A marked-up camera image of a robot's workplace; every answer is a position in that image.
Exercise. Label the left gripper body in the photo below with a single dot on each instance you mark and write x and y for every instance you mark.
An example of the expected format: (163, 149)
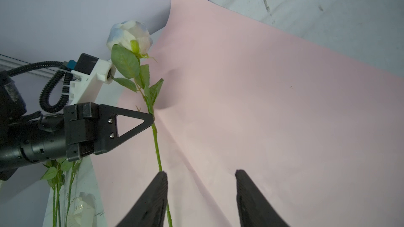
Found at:
(80, 122)

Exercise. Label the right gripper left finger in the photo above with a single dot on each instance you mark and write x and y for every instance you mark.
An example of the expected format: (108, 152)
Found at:
(150, 208)

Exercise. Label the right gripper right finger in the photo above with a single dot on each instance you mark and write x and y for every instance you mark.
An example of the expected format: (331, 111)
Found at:
(253, 208)

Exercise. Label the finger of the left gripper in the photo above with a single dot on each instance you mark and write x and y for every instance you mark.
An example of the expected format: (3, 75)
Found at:
(118, 125)

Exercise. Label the pink fake rose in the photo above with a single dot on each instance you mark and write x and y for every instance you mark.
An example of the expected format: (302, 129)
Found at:
(55, 178)

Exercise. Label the white blue fake rose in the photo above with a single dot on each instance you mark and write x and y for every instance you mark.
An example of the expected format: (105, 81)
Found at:
(129, 42)

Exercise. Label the pink purple wrapping paper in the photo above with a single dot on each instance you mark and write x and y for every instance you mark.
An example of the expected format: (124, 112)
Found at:
(319, 133)

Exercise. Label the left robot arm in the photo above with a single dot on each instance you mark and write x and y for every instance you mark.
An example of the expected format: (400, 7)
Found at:
(26, 139)

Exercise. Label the cream printed ribbon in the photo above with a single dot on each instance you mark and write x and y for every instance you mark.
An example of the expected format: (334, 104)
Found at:
(84, 212)

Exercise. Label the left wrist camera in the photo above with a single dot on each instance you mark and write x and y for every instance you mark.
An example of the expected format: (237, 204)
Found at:
(90, 74)

